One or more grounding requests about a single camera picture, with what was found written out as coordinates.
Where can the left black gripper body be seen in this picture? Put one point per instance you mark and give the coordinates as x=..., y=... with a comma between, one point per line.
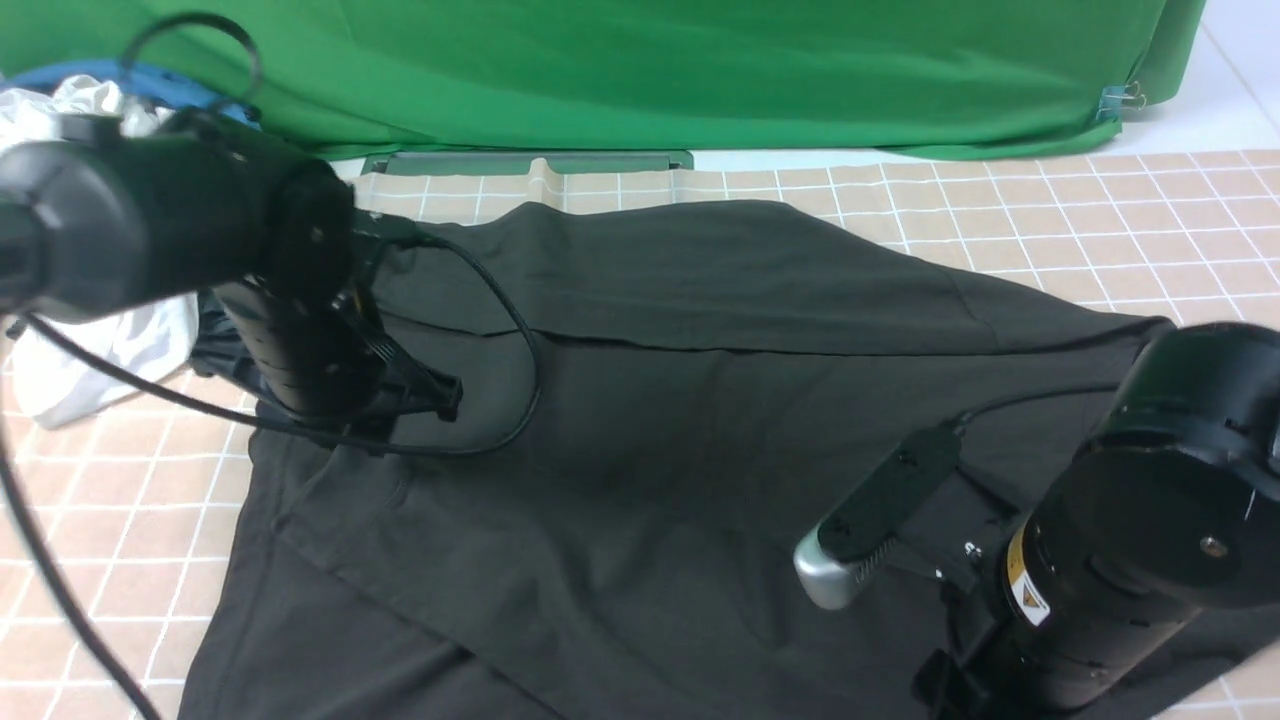
x=287, y=308

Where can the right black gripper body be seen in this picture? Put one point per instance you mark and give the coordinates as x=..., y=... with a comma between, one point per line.
x=959, y=521

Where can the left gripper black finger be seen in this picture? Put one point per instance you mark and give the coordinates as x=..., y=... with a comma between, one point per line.
x=391, y=383

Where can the dark gray long-sleeve top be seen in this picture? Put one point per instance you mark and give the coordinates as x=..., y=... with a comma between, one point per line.
x=716, y=376

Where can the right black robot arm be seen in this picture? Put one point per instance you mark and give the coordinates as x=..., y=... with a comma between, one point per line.
x=1167, y=509

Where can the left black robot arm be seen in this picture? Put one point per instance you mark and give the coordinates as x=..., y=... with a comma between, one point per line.
x=97, y=223

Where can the dark teal crumpled garment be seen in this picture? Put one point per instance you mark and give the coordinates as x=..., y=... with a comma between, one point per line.
x=219, y=349

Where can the white crumpled garment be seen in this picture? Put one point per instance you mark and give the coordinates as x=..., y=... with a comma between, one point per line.
x=152, y=341

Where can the blue crumpled garment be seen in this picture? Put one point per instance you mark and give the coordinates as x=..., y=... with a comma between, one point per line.
x=180, y=95

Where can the beige checked tablecloth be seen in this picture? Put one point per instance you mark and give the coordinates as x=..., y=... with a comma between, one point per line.
x=139, y=503

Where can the green backdrop cloth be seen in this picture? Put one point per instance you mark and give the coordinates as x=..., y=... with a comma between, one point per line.
x=940, y=80

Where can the metal binder clip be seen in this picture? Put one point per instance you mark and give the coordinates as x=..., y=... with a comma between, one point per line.
x=1116, y=100

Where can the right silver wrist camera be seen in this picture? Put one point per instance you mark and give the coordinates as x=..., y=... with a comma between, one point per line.
x=836, y=559

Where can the green plastic rail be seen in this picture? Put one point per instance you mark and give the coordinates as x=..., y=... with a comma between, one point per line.
x=519, y=163

